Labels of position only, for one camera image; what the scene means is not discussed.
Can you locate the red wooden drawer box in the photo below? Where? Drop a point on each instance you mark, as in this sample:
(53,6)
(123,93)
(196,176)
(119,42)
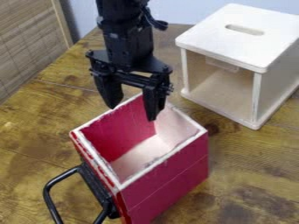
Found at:
(148,162)

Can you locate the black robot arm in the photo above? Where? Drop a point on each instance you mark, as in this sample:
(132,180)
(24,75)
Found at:
(124,11)

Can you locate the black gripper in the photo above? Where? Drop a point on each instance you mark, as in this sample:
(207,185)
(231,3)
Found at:
(127,63)

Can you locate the black metal drawer handle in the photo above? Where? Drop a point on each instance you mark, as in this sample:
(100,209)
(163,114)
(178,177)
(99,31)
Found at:
(73,188)

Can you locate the light wooden cabinet frame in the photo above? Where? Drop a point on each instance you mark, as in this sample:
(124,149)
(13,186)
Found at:
(240,62)

